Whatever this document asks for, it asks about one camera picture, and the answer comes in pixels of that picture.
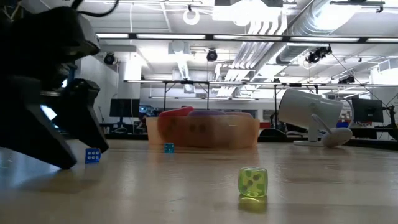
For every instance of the black desk monitor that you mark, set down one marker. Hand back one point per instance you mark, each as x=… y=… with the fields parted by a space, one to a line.
x=124 y=108

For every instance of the black ceiling camera cluster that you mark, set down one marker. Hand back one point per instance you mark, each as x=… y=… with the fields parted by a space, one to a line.
x=317 y=55

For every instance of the small teal die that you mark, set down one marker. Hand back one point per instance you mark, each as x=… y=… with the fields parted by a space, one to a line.
x=169 y=148

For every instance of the black overhead light bar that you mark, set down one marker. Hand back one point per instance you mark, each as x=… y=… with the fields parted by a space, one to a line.
x=208 y=37

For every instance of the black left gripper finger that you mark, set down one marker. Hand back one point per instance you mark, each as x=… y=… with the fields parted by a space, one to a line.
x=81 y=115
x=28 y=124

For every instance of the orange translucent plastic bin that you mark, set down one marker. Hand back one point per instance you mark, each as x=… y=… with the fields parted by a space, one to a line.
x=242 y=133

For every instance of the large purple foam die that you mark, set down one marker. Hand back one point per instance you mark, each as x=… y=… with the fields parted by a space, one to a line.
x=206 y=112

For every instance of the large red foam die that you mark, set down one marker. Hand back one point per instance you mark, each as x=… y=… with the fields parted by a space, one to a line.
x=175 y=111

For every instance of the black ceiling spotlight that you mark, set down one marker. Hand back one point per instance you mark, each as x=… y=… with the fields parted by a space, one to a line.
x=212 y=55
x=109 y=58

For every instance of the black monitor on arm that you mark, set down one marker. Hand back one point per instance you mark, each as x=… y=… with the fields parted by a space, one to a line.
x=367 y=109

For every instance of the small blue die white pips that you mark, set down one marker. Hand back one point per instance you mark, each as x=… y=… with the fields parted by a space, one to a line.
x=93 y=156

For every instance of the small green translucent die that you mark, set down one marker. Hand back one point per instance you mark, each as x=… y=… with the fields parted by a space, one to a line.
x=252 y=182

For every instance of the white oval puck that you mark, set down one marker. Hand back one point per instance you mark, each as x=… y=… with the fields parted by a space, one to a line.
x=337 y=137

